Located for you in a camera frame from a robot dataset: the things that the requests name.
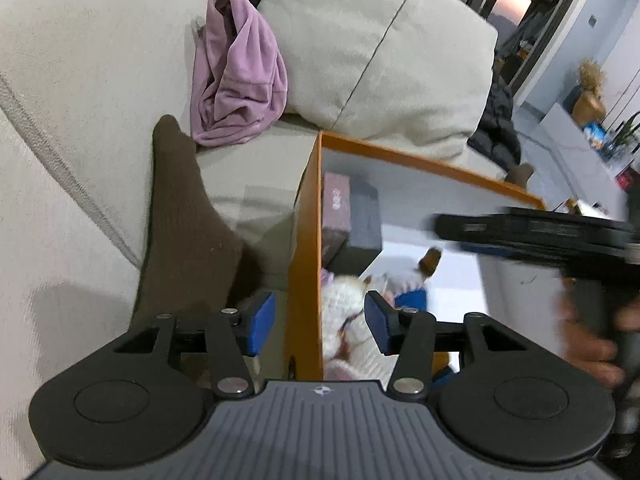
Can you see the dried flower bunch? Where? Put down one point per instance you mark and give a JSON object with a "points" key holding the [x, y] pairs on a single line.
{"points": [[591, 75]]}

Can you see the white plush toy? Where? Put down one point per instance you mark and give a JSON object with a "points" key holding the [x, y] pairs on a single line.
{"points": [[340, 305]]}

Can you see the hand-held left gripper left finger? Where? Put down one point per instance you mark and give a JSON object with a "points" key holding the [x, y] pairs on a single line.
{"points": [[262, 322]]}

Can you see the gold vase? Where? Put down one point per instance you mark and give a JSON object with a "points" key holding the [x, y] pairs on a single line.
{"points": [[590, 107]]}

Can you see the blue snack packet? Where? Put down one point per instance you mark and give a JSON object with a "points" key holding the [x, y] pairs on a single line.
{"points": [[594, 131]]}

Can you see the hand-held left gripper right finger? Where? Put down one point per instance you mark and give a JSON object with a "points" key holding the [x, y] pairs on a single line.
{"points": [[377, 325]]}

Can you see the brown grey printed box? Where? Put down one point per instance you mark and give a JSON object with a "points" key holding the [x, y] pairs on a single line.
{"points": [[336, 200]]}

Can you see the person's foot brown sock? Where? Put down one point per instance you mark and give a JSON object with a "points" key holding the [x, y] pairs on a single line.
{"points": [[520, 174], [185, 210]]}

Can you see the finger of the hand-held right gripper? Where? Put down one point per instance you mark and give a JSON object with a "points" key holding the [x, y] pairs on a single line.
{"points": [[525, 227], [487, 250]]}

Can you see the person's right foot brown sock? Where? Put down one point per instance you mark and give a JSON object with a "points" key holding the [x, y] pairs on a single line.
{"points": [[520, 174]]}

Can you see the pink crumpled cloth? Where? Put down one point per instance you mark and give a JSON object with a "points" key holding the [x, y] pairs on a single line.
{"points": [[240, 85]]}

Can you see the black puffer jacket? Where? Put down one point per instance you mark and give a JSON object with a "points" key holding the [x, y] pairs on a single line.
{"points": [[495, 130]]}

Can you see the grey wall switch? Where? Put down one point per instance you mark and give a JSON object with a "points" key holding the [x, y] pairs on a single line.
{"points": [[593, 20]]}

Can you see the black window frame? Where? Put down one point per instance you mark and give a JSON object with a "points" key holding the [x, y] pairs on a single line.
{"points": [[535, 5]]}

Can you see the beige sofa cushion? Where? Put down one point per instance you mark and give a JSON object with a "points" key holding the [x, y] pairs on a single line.
{"points": [[375, 60]]}

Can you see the sailor doll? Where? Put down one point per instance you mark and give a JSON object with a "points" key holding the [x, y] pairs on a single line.
{"points": [[411, 280]]}

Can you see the orange cardboard box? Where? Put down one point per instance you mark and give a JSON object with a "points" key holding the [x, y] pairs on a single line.
{"points": [[304, 260]]}

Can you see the person's right hand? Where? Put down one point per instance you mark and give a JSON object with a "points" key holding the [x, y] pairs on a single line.
{"points": [[587, 355]]}

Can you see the green potted plant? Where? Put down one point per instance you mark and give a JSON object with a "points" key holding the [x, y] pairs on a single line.
{"points": [[629, 132]]}

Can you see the person's left foot brown sock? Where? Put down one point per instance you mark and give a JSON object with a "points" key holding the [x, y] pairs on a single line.
{"points": [[185, 210]]}

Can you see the dark grey box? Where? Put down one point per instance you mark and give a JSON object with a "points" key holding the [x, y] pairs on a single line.
{"points": [[364, 215]]}

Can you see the beige fabric sofa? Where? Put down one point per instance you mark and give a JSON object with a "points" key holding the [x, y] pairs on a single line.
{"points": [[75, 110]]}

